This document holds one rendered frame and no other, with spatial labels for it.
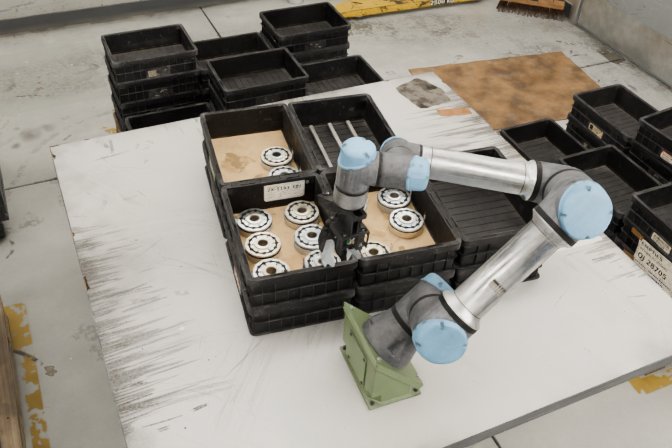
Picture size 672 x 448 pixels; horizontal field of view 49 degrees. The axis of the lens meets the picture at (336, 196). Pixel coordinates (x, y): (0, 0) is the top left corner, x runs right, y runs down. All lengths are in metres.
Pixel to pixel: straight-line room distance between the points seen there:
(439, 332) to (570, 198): 0.40
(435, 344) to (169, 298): 0.85
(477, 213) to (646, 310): 0.56
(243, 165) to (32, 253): 1.35
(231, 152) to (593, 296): 1.23
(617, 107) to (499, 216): 1.73
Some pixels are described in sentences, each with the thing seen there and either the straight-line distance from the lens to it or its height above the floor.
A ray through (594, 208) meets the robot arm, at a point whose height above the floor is 1.32.
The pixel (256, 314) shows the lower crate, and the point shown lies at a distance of 1.97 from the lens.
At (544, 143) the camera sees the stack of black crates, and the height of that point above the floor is 0.27.
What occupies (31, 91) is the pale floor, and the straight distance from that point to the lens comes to 4.58.
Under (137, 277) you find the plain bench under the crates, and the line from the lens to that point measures 2.25.
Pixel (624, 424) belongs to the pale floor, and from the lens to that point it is 2.98.
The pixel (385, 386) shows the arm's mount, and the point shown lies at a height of 0.78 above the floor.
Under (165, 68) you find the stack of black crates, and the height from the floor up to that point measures 0.52.
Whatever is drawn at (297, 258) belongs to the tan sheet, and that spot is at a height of 0.83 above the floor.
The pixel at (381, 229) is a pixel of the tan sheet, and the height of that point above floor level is 0.83.
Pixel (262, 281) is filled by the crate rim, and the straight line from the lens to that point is 1.88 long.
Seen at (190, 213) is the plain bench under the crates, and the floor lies 0.70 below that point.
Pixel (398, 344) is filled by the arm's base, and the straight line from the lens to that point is 1.82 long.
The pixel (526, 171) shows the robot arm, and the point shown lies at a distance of 1.73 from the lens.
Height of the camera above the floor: 2.28
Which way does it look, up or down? 39 degrees down
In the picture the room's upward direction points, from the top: 4 degrees clockwise
